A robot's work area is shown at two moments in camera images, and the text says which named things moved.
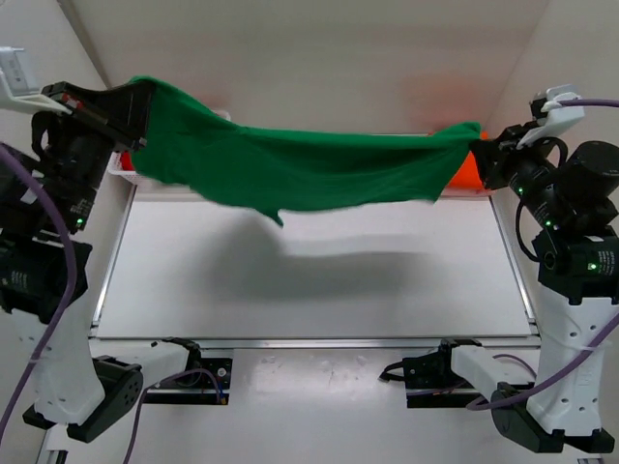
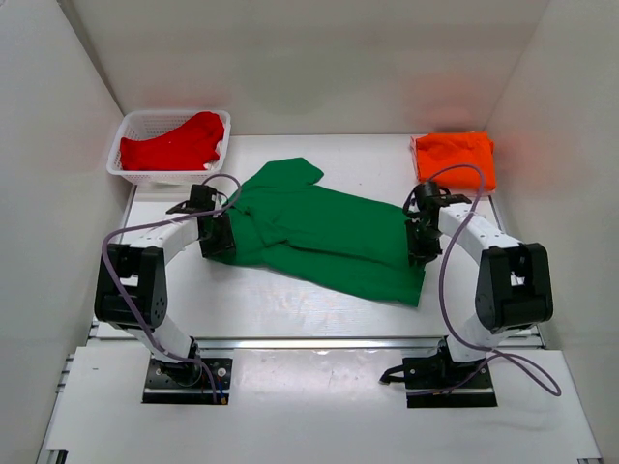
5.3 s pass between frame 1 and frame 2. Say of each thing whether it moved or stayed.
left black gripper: moved
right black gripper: moved
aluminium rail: stayed
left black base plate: stayed
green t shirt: moved
